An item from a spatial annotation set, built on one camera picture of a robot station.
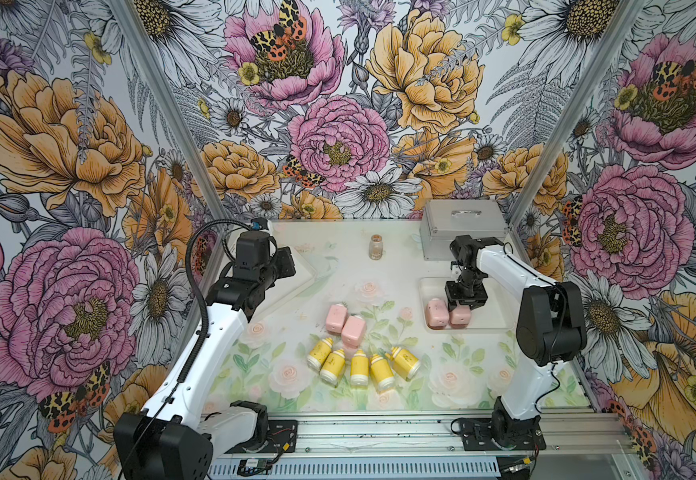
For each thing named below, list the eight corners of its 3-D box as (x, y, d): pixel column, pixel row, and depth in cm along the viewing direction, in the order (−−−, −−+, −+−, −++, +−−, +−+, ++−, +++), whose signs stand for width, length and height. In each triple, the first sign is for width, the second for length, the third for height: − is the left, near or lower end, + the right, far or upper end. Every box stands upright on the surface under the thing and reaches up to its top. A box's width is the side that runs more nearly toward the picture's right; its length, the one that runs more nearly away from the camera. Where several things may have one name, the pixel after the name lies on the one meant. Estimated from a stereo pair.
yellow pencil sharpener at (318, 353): (308, 367, 86) (305, 357, 81) (326, 344, 91) (324, 333, 85) (319, 375, 85) (317, 366, 79) (337, 352, 89) (335, 341, 83)
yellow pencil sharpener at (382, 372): (377, 396, 82) (379, 387, 76) (366, 367, 87) (367, 356, 81) (394, 390, 83) (397, 381, 77) (382, 361, 89) (384, 350, 82)
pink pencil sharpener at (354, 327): (339, 344, 91) (338, 335, 86) (347, 322, 95) (347, 312, 90) (357, 351, 90) (358, 341, 85) (365, 328, 94) (366, 318, 89)
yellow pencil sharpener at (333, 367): (321, 382, 84) (318, 373, 78) (332, 355, 89) (330, 344, 83) (336, 388, 83) (335, 380, 77) (347, 360, 88) (347, 350, 82)
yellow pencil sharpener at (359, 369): (350, 390, 83) (350, 381, 77) (351, 359, 89) (350, 349, 83) (368, 390, 83) (369, 381, 77) (367, 359, 89) (368, 349, 83)
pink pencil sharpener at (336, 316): (323, 335, 93) (322, 325, 87) (331, 312, 98) (330, 301, 93) (341, 340, 92) (341, 330, 87) (348, 316, 97) (348, 305, 92)
